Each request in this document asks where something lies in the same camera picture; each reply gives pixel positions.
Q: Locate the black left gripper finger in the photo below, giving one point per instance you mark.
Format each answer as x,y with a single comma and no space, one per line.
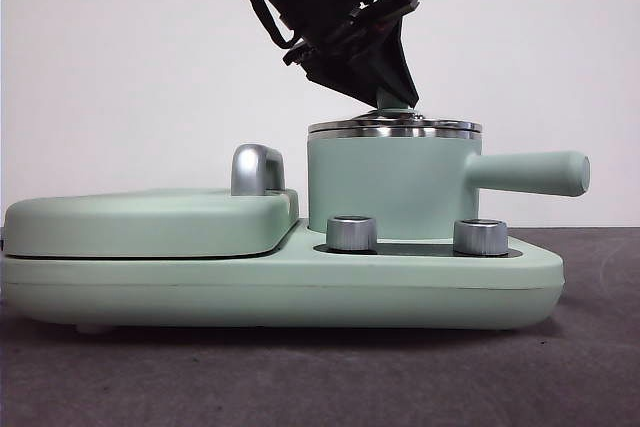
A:
392,67
350,77

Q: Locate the glass lid mint green knob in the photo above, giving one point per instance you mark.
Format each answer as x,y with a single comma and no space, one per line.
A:
400,125

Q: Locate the silver control knob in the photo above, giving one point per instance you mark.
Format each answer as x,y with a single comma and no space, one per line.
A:
351,234
481,237

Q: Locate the mint green breakfast machine base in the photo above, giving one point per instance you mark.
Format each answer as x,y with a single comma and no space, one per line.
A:
300,292

